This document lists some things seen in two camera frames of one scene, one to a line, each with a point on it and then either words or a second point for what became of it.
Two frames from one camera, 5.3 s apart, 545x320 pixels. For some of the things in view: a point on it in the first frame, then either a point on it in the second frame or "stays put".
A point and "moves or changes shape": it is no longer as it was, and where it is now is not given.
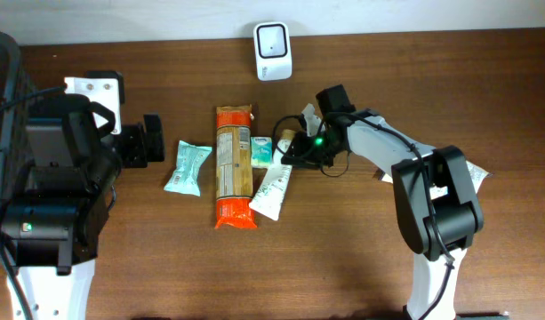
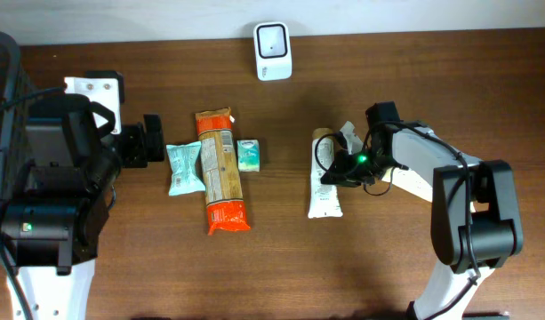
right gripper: x=303 y=157 to x=345 y=177
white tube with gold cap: x=269 y=196 to x=324 y=198
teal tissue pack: x=261 y=151 to x=248 y=156
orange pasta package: x=234 y=167 to x=224 y=200
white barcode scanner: x=273 y=51 stays put
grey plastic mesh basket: x=11 y=101 stays put
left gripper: x=138 y=154 stays put
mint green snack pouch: x=189 y=160 moves or changes shape
